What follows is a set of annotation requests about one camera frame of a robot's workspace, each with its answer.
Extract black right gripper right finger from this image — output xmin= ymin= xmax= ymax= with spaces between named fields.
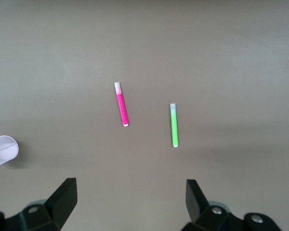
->
xmin=180 ymin=179 xmax=283 ymax=231

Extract pink mesh pen holder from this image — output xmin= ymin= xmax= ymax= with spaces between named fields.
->
xmin=0 ymin=135 xmax=20 ymax=172

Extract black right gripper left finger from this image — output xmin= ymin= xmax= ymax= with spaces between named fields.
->
xmin=18 ymin=178 xmax=78 ymax=231

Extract green highlighter pen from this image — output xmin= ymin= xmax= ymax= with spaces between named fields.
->
xmin=169 ymin=103 xmax=180 ymax=148

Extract pink highlighter pen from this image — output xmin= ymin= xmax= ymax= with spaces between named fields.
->
xmin=114 ymin=82 xmax=130 ymax=128

